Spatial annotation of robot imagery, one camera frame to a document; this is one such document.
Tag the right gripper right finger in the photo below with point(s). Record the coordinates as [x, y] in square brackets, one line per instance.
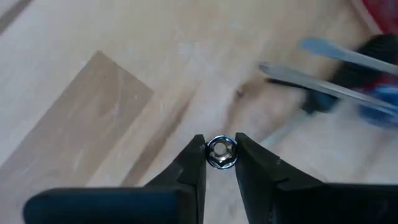
[280, 199]

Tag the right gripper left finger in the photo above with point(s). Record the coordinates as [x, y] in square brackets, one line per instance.
[186, 199]

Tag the chrome socket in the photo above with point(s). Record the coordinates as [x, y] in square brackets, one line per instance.
[221, 165]

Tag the blue transparent screwdriver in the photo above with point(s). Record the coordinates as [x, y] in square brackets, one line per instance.
[311, 82]

